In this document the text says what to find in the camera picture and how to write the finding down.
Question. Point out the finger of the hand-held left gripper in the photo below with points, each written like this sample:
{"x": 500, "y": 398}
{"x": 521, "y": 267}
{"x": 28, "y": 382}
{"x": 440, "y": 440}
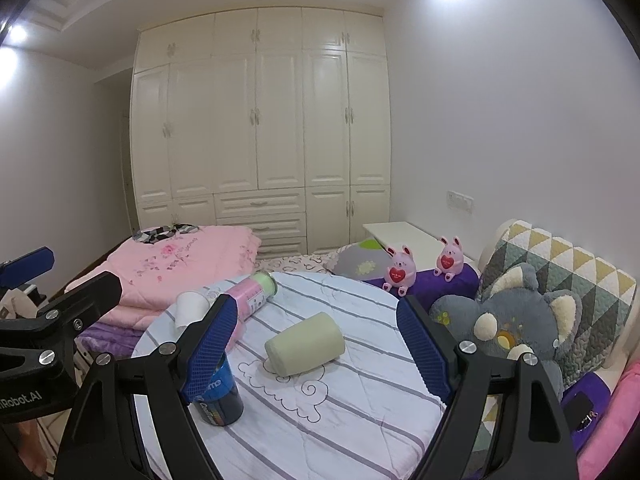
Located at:
{"x": 27, "y": 264}
{"x": 85, "y": 295}

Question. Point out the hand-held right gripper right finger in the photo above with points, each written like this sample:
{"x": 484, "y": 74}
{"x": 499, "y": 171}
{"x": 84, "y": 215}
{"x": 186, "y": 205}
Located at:
{"x": 425, "y": 355}

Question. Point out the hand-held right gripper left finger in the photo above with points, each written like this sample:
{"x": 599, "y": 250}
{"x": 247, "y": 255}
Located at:
{"x": 212, "y": 345}

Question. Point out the pale green cup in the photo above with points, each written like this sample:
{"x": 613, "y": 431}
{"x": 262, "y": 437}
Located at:
{"x": 305, "y": 345}

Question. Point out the white cup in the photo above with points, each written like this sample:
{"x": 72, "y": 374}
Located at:
{"x": 191, "y": 307}

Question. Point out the blue printed cup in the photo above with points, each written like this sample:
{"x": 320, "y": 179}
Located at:
{"x": 223, "y": 400}

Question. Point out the purple folded blanket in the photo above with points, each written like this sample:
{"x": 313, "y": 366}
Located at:
{"x": 112, "y": 340}

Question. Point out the pink tumbler with green lid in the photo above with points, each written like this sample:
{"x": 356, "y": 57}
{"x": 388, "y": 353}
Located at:
{"x": 250, "y": 294}

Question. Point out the purple pillow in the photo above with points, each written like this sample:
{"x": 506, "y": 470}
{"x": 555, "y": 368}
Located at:
{"x": 450, "y": 285}

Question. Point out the pink folded quilt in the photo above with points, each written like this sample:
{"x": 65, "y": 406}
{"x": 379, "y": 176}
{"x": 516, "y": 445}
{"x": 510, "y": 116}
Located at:
{"x": 165, "y": 270}

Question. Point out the pink bunny plush toy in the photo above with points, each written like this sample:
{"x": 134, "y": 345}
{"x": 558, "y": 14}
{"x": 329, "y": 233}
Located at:
{"x": 400, "y": 272}
{"x": 448, "y": 260}

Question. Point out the grey elephant plush toy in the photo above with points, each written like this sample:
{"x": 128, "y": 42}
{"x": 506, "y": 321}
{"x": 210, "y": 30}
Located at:
{"x": 515, "y": 320}

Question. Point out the black and white checkered cloth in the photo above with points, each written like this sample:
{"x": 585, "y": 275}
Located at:
{"x": 160, "y": 233}

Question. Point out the grey flower cushion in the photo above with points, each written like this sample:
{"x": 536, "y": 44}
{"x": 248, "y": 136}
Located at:
{"x": 357, "y": 262}

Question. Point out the patterned bed sheet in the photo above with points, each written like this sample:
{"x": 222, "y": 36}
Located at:
{"x": 295, "y": 262}

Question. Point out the white bedside table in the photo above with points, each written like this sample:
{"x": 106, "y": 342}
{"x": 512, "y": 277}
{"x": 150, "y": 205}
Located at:
{"x": 410, "y": 235}

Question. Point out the striped white quilted cloth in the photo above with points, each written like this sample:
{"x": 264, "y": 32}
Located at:
{"x": 325, "y": 425}

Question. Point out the triangle patterned quilted cover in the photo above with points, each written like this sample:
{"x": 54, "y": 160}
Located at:
{"x": 575, "y": 280}

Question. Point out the pink blanket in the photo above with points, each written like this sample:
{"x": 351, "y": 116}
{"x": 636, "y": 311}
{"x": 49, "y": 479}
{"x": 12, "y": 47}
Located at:
{"x": 617, "y": 420}

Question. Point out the cream wardrobe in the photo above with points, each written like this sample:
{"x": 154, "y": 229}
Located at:
{"x": 260, "y": 120}

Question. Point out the white wall socket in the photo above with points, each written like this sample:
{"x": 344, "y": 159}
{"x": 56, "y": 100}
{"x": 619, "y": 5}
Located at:
{"x": 460, "y": 200}

